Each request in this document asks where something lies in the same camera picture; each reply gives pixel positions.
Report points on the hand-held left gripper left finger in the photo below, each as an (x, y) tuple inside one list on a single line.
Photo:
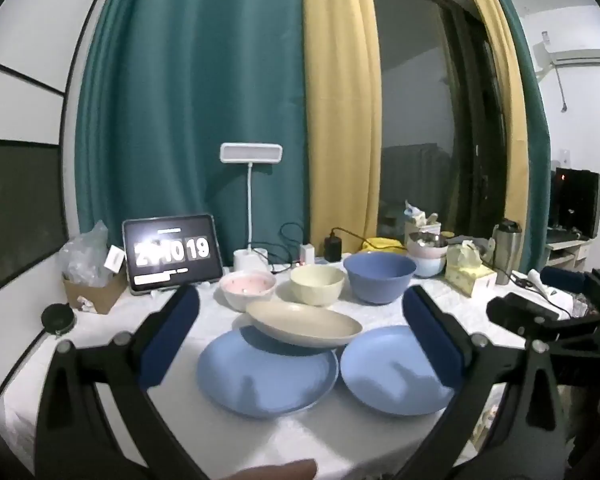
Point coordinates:
[(172, 330)]

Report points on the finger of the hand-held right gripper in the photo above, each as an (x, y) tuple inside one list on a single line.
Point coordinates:
[(562, 280), (520, 310)]

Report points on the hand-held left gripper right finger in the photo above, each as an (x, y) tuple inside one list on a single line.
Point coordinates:
[(432, 340)]

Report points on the blue plate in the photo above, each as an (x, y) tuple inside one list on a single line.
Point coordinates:
[(260, 385), (390, 375)]

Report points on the pink speckled white bowl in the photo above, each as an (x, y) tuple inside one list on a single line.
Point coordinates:
[(245, 285)]

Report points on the beige plate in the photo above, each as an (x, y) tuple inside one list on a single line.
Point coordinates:
[(300, 325)]

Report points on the person's left hand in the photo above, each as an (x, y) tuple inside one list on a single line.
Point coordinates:
[(275, 471)]

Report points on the white handheld device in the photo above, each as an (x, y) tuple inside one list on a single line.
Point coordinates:
[(540, 285)]

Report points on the grey television stand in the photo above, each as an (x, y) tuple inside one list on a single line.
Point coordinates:
[(567, 252)]

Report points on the yellow tissue box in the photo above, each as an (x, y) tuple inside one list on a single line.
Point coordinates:
[(472, 280)]

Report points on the steel thermos flask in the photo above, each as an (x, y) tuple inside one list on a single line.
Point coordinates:
[(507, 255)]

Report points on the black television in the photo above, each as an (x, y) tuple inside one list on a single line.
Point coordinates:
[(577, 202)]

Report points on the tablet with clock display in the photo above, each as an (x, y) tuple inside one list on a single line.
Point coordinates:
[(172, 250)]

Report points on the large blue bowl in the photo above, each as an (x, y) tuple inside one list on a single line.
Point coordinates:
[(377, 280)]

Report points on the white paper tag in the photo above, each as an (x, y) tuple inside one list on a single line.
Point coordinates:
[(115, 260)]

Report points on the pink steel-lined bowl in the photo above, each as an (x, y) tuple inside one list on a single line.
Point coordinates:
[(427, 247)]

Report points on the yellow packet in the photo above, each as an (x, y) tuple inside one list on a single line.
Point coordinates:
[(380, 244)]

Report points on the clear plastic bag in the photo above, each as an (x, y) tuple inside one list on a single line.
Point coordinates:
[(82, 257)]

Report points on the black round object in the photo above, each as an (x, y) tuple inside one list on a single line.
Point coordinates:
[(57, 317)]

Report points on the white snack container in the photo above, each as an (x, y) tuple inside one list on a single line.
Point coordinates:
[(422, 220)]

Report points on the cream bowl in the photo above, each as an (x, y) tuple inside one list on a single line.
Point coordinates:
[(316, 290)]

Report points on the black charger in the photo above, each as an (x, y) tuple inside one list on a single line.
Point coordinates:
[(332, 249)]

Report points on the narrow teal curtain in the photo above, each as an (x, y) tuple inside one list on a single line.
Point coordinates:
[(530, 135)]

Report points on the white charger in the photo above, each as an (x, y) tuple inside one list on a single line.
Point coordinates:
[(308, 254)]

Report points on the white textured tablecloth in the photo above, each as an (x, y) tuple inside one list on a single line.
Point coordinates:
[(300, 440)]

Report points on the narrow yellow curtain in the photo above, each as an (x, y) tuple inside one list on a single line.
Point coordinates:
[(510, 110)]

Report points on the white desk lamp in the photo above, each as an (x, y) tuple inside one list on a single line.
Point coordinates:
[(251, 152)]

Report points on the white air conditioner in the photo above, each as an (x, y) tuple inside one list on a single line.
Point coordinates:
[(575, 55)]

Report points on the dark glass door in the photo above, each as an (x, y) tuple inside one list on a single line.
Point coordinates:
[(420, 85)]

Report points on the wide yellow curtain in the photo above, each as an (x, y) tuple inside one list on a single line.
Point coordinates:
[(340, 110)]

